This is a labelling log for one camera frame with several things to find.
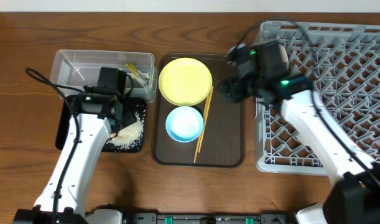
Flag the rice grains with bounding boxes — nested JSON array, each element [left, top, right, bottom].
[[108, 120, 144, 150]]

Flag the white tissue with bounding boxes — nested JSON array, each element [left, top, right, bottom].
[[137, 70, 150, 80]]

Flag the yellow round plate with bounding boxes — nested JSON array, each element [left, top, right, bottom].
[[159, 57, 213, 106]]

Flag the light blue bowl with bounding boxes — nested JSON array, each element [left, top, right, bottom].
[[165, 106, 203, 143]]

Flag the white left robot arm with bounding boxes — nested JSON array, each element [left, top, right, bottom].
[[13, 67, 136, 223]]

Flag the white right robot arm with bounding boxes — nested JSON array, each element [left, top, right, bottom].
[[219, 40, 380, 223]]

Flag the black waste tray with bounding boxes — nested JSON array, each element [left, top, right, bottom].
[[55, 98, 147, 153]]

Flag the clear plastic waste bin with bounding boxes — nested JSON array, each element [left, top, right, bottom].
[[50, 50, 157, 103]]

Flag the grey dishwasher rack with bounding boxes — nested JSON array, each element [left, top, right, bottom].
[[254, 21, 380, 175]]

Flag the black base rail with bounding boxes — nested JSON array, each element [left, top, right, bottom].
[[123, 210, 299, 224]]

